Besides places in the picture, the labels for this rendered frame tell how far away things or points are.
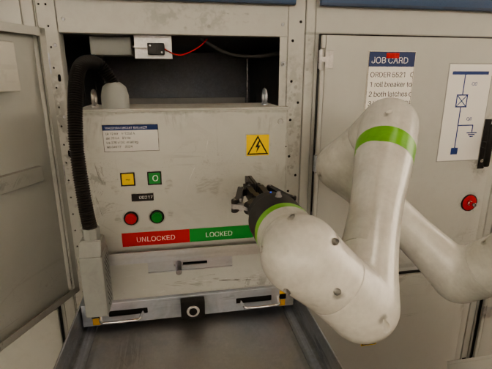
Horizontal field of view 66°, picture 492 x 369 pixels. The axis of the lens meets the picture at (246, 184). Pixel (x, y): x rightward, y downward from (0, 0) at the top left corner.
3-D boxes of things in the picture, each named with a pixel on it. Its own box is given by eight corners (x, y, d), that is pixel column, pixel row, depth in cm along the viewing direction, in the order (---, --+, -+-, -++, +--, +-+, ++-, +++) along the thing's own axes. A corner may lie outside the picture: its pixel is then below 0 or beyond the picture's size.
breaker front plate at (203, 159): (283, 291, 102) (288, 110, 89) (93, 310, 94) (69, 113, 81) (282, 288, 103) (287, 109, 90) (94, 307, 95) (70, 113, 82)
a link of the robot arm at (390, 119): (389, 140, 93) (350, 113, 91) (433, 108, 83) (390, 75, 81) (381, 195, 81) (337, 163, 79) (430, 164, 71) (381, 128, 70)
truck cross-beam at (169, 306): (293, 304, 103) (293, 285, 102) (83, 327, 94) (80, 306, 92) (288, 295, 108) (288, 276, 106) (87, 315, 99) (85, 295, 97)
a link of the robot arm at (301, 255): (315, 214, 44) (252, 282, 45) (381, 273, 48) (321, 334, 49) (282, 182, 57) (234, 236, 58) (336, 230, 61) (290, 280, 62)
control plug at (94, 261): (108, 316, 84) (100, 243, 79) (86, 319, 83) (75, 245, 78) (114, 297, 91) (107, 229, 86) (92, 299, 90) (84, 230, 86)
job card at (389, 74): (408, 123, 117) (416, 51, 111) (363, 124, 114) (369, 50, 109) (407, 123, 118) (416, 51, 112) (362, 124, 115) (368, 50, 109)
